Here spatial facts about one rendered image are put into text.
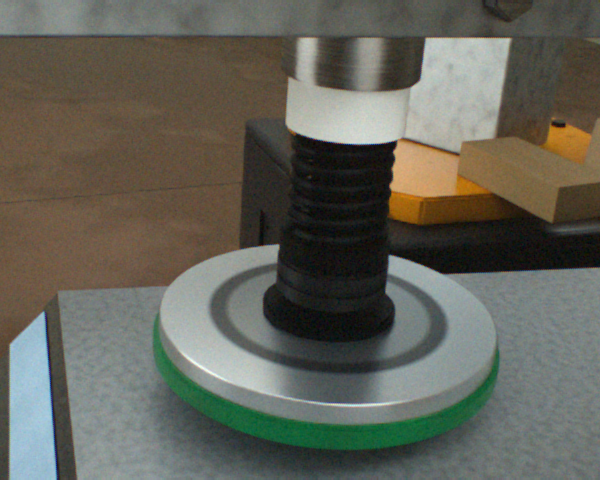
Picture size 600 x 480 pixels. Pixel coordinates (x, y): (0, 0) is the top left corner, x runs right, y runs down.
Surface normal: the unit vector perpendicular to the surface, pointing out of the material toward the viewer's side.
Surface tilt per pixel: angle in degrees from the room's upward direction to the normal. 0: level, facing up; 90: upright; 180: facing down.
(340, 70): 90
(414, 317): 0
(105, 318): 0
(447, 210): 90
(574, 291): 0
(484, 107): 90
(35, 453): 45
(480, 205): 90
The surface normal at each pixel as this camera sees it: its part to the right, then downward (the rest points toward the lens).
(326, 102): -0.36, 0.34
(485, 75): -0.65, 0.26
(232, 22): 0.49, 0.37
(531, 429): 0.07, -0.92
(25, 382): -0.63, -0.61
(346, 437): 0.08, 0.40
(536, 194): -0.88, 0.12
